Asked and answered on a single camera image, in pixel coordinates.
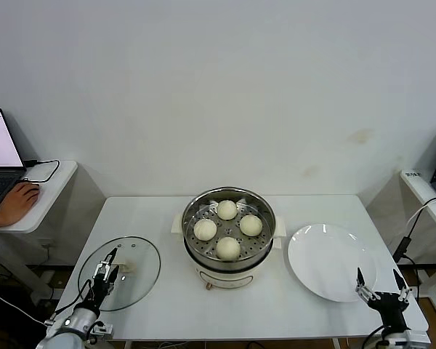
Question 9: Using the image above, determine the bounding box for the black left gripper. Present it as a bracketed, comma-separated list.
[85, 248, 121, 310]

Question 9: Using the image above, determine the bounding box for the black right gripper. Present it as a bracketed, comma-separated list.
[355, 267, 413, 330]

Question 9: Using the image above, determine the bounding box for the glass lid with cream handle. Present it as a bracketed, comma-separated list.
[78, 235, 162, 313]

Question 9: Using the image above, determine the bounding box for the white steamed baozi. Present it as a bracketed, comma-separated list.
[193, 218, 218, 241]
[217, 199, 238, 221]
[216, 236, 242, 260]
[238, 214, 264, 237]

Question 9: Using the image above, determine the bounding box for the stainless steel steamer basket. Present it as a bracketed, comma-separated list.
[182, 185, 278, 262]

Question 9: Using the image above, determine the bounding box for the person's bare hand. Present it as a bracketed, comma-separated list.
[0, 181, 41, 230]

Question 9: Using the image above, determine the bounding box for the white round plate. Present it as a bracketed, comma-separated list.
[288, 222, 379, 303]

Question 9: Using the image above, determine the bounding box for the white side table with mouse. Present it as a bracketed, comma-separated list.
[0, 159, 108, 295]

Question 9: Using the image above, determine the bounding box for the black power adapter with cable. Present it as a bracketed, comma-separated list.
[392, 235, 422, 301]

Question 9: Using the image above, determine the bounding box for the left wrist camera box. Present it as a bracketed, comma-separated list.
[92, 321, 115, 340]

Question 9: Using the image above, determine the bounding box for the white laptop cable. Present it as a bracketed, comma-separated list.
[406, 196, 436, 238]

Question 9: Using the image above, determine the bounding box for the black laptop cable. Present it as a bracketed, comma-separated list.
[21, 158, 62, 183]

